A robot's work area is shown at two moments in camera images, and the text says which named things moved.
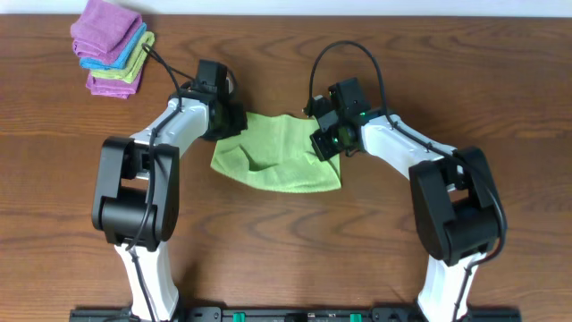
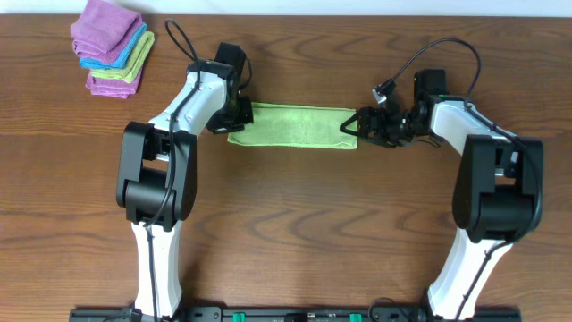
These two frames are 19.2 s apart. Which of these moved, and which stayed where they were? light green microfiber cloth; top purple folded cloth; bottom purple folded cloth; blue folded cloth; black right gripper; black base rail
Moved: light green microfiber cloth; black right gripper
Stayed: bottom purple folded cloth; top purple folded cloth; black base rail; blue folded cloth
